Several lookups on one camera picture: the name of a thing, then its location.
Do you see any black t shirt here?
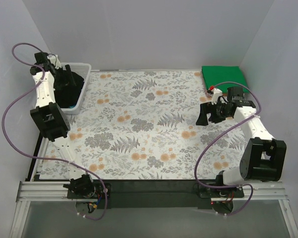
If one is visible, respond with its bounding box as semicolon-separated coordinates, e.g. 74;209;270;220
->
54;71;84;109

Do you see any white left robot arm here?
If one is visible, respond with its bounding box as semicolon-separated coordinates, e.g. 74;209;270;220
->
30;52;96;198

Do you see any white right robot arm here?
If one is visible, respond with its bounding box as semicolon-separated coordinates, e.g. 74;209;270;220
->
196;84;287;197

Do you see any white plastic basket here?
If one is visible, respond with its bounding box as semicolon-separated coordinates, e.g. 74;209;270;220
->
54;62;91;115

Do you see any folded green t shirt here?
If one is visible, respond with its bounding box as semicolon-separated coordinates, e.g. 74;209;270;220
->
201;65;248;95

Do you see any floral table mat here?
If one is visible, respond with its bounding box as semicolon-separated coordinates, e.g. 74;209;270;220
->
39;70;269;180

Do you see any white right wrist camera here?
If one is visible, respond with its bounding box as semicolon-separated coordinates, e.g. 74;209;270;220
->
207;86;223;105

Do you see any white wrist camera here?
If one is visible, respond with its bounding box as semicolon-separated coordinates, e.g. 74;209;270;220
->
207;86;223;105
47;54;62;69

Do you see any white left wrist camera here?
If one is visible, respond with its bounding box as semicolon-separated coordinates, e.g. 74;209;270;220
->
47;54;62;69

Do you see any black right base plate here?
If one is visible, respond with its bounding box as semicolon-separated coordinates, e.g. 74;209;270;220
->
193;183;244;199

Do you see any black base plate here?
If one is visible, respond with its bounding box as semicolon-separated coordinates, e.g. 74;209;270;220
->
193;183;244;199
63;182;105;199

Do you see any aluminium frame rail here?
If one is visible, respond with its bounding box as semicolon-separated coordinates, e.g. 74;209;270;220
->
10;180;298;238

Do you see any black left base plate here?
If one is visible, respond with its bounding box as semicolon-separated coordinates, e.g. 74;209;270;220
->
63;182;105;199

